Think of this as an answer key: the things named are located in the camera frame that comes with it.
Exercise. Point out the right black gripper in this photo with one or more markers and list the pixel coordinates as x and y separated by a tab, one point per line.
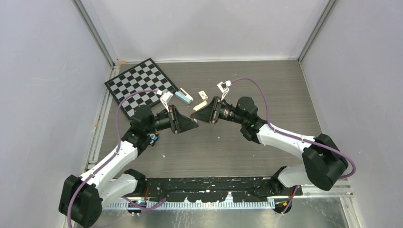
205	114

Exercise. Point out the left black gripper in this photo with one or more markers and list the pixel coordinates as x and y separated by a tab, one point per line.
179	123

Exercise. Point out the beige plastic piece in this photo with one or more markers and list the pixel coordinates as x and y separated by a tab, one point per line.
200	106

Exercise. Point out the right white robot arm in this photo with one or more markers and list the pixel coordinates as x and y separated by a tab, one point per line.
322	165

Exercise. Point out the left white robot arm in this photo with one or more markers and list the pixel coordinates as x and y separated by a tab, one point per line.
84	197

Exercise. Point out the small white staple box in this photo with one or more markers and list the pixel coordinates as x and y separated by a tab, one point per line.
203	95

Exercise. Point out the blue owl eraser toy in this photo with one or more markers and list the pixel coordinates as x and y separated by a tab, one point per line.
154	138

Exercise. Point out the black white chessboard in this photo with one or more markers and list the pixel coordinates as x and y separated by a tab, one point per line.
146	75

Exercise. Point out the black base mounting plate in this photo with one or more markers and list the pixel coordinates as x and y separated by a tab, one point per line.
212	189

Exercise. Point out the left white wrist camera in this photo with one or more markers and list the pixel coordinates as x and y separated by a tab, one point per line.
165	97

